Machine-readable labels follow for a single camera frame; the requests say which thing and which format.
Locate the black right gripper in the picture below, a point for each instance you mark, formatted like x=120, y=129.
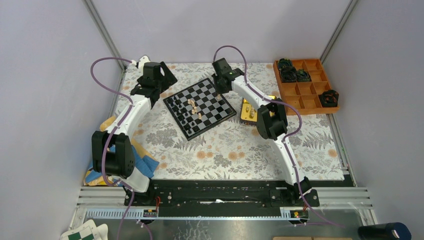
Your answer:
x=219, y=91

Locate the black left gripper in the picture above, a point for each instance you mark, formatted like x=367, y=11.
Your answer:
x=167, y=80

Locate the gold tin box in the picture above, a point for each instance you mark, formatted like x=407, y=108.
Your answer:
x=248, y=114

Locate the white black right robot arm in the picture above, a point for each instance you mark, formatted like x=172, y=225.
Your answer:
x=271, y=122

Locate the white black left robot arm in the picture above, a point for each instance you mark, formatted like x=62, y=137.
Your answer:
x=112, y=152

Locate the black grey chess board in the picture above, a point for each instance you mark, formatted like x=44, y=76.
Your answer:
x=213, y=111

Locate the rolled blue floral tie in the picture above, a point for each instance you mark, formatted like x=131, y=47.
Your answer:
x=284, y=63

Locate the rolled dark floral tie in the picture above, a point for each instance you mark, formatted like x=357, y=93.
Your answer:
x=288, y=74

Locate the rolled green floral tie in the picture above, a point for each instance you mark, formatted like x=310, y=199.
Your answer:
x=303, y=76

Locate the orange wooden divider tray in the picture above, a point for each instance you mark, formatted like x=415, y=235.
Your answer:
x=305, y=96

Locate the blue yellow cloth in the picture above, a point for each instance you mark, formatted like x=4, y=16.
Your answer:
x=143, y=161

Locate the rolled black orange tie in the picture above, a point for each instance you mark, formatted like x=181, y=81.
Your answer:
x=329, y=98

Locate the green white checker card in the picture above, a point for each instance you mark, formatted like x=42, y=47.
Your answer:
x=87, y=231

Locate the dark blue cylinder bottle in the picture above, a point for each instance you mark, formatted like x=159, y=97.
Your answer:
x=385, y=231

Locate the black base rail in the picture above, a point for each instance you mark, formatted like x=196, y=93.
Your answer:
x=221, y=198

